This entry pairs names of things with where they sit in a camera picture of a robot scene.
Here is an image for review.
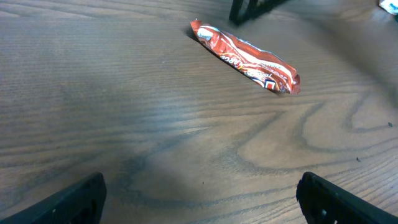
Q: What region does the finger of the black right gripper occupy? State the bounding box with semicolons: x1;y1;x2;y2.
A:
229;0;288;26

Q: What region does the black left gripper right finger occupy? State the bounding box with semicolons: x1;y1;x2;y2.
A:
296;172;397;224

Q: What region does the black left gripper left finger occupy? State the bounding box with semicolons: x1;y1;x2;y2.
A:
1;172;107;224

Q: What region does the orange snack bar wrapper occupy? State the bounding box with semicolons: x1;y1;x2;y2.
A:
190;19;300;94

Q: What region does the teal wet wipes pack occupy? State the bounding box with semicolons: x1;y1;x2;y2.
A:
379;0;398;16

